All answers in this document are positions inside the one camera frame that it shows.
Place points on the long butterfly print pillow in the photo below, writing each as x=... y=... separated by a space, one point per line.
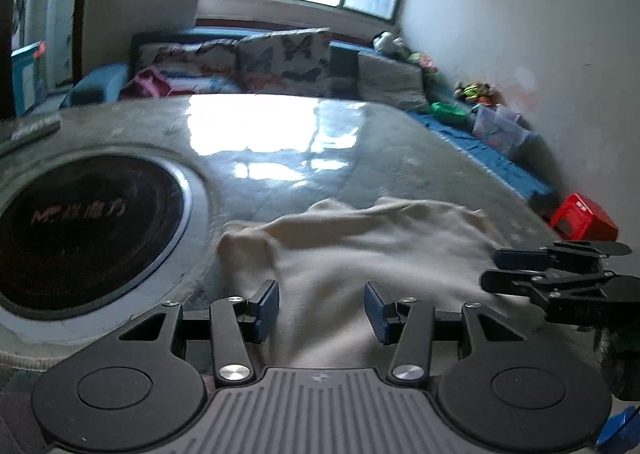
x=209 y=67

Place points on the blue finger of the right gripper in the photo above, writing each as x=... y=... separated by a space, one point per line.
x=566 y=256
x=521 y=283

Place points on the grey remote control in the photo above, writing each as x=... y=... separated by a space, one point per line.
x=27 y=132

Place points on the green plastic bowl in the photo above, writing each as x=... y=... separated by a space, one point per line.
x=449 y=114

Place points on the colourful plush toy pile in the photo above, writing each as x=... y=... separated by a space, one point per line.
x=476 y=93

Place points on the blue gripper handle part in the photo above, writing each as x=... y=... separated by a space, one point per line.
x=621 y=433

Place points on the large butterfly print pillow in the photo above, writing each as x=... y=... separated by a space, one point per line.
x=293 y=62

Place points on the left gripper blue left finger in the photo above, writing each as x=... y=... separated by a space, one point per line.
x=235 y=322

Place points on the grey square cushion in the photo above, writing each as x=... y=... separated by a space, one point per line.
x=389 y=82

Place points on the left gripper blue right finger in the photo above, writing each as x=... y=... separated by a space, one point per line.
x=407 y=325

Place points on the grey star quilted table cover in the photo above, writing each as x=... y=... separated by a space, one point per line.
x=136 y=376

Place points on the green orange toys on sill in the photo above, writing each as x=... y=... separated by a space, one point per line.
x=425 y=62

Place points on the blue corner sofa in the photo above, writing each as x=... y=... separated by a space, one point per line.
x=104 y=85

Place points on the cream knit sweater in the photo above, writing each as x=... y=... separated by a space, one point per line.
x=323 y=257

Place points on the pink garment on sofa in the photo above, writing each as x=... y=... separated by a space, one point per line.
x=147 y=83

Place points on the dark doorway frame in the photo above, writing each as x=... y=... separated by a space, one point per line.
x=56 y=22

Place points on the black round induction cooktop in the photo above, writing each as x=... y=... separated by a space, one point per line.
x=85 y=233

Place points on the clear plastic storage box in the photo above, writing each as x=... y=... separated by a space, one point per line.
x=501 y=129

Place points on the red plastic stool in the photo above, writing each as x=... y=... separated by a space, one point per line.
x=580 y=218

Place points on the blue children's cabinet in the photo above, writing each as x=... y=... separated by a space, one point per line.
x=29 y=77

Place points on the white plush toy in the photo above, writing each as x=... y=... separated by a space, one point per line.
x=390 y=45

